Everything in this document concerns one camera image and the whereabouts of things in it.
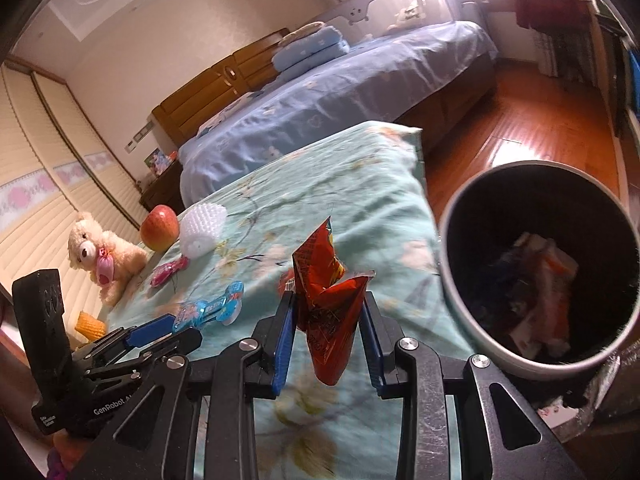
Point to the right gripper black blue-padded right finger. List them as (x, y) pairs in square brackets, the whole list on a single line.
[(501, 436)]

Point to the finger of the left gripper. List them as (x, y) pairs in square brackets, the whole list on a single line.
[(142, 335)]

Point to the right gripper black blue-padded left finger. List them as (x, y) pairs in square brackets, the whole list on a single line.
[(153, 436)]

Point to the red snack wrapper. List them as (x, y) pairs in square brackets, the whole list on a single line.
[(328, 303)]

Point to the red white plastic bag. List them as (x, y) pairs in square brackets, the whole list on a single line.
[(540, 298)]

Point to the round white trash bin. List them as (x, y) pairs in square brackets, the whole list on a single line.
[(478, 229)]

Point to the person's left hand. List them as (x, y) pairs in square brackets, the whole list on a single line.
[(67, 451)]

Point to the pink candy wrapper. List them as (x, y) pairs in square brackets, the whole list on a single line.
[(163, 274)]

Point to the orange foam net by bear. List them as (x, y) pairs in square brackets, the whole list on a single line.
[(90, 327)]

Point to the blue candy wrapper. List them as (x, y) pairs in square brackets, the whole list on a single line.
[(224, 309)]

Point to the cream teddy bear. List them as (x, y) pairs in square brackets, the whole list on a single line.
[(111, 261)]

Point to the red apple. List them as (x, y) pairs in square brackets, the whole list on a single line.
[(160, 229)]

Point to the white foam fruit net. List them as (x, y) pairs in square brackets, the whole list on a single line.
[(201, 228)]

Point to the dark wooden nightstand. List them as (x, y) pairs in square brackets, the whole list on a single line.
[(165, 190)]

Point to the framed photo on nightstand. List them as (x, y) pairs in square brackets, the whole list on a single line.
[(158, 162)]

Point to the teal floral bed sheet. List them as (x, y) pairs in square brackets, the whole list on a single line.
[(349, 207)]

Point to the wooden headboard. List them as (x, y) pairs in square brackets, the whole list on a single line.
[(246, 70)]

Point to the folded blue blankets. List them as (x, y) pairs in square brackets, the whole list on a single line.
[(306, 48)]

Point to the large bed blue cover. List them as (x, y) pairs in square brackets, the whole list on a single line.
[(380, 79)]

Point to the television screen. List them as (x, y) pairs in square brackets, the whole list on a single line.
[(620, 91)]

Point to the small plush on big bed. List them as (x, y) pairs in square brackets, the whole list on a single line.
[(409, 17)]

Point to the grey baby bed rail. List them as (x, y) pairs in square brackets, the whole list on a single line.
[(362, 20)]

